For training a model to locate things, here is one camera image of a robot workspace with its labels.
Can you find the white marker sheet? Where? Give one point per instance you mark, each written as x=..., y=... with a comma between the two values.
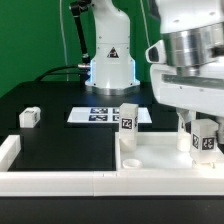
x=96, y=114

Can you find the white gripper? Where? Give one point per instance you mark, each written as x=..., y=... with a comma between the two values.
x=203, y=93

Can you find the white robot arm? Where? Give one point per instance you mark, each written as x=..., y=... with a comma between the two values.
x=187, y=63

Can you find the white square tabletop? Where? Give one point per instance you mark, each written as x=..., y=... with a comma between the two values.
x=157, y=151

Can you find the white U-shaped obstacle fence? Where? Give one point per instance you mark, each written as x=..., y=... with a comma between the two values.
x=102, y=183

